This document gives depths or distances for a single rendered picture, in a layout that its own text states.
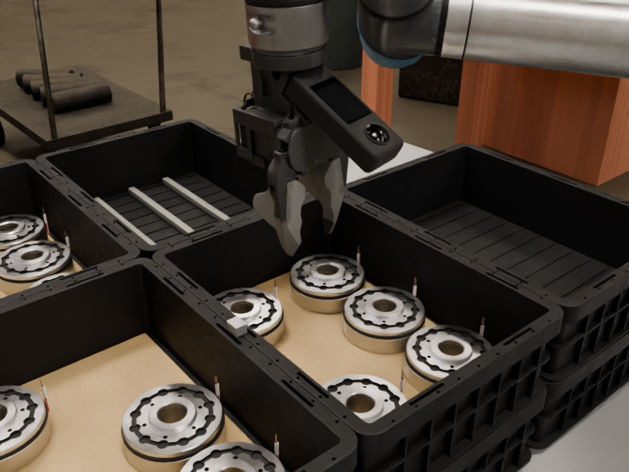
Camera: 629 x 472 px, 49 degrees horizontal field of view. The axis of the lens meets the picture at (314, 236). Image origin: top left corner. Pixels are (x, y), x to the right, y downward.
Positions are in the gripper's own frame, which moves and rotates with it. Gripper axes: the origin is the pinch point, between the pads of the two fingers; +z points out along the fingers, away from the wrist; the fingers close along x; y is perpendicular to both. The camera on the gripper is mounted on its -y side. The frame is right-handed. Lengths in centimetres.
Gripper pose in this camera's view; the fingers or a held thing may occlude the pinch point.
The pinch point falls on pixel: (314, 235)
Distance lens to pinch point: 73.4
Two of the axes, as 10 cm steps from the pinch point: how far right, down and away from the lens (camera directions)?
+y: -7.2, -3.3, 6.1
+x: -6.9, 4.0, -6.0
